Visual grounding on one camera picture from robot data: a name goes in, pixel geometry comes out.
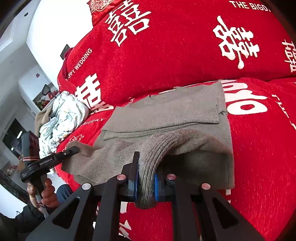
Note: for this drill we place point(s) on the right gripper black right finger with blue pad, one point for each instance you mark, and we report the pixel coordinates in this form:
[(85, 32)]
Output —
[(200, 212)]

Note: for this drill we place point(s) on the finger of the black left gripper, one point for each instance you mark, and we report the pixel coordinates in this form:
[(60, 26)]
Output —
[(49, 162)]

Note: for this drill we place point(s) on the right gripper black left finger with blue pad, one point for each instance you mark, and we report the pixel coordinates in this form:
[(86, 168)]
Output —
[(91, 212)]

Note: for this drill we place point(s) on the grey knit sweater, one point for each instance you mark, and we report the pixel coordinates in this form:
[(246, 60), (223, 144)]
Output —
[(185, 130)]

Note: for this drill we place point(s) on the dark jacket sleeve forearm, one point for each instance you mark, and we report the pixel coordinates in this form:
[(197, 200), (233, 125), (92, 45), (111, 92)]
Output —
[(23, 224)]

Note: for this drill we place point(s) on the person's left hand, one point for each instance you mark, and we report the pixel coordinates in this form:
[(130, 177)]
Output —
[(49, 198)]

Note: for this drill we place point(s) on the beige garment behind floral cloth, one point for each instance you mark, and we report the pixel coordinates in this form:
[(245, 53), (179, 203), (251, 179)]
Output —
[(42, 118)]

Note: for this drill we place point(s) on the pale floral crumpled garment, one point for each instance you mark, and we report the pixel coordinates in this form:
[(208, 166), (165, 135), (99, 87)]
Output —
[(68, 114)]

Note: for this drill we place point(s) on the red wedding bedspread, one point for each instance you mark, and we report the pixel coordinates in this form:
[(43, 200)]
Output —
[(262, 120)]

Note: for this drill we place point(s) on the red folded wedding quilt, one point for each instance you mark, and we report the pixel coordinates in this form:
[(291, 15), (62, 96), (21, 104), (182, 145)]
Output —
[(141, 47)]

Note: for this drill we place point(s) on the red embroidered satin cushion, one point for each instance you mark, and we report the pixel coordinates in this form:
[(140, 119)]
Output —
[(100, 8)]

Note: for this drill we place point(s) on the dark framed wall picture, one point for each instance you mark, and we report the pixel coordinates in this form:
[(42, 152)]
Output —
[(64, 51)]

